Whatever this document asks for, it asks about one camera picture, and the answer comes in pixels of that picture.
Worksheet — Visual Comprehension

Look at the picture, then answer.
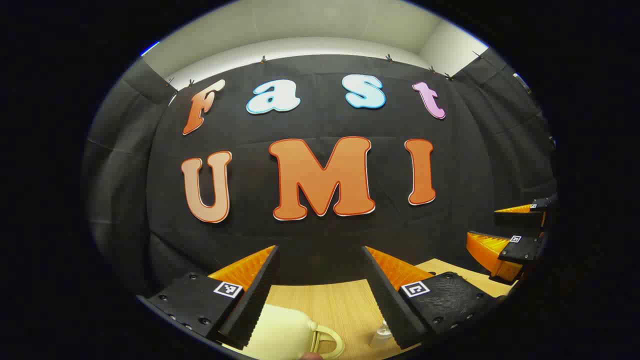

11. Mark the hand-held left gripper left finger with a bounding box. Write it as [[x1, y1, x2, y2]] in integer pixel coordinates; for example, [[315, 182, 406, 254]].
[[136, 245, 281, 351]]

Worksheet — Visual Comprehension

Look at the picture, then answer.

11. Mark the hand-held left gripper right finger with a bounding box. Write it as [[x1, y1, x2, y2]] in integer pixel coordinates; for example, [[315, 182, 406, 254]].
[[361, 245, 506, 351]]

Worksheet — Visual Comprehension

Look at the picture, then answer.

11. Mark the white pump bottle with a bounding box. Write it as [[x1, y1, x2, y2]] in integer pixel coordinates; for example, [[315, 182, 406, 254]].
[[370, 320, 396, 349]]

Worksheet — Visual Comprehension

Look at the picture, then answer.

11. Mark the pale yellow suitcase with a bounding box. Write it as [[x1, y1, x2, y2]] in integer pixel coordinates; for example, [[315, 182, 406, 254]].
[[222, 303, 346, 360]]

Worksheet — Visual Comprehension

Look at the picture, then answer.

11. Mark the black backdrop cloth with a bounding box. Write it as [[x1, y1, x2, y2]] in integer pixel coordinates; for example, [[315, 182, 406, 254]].
[[82, 52, 558, 296]]

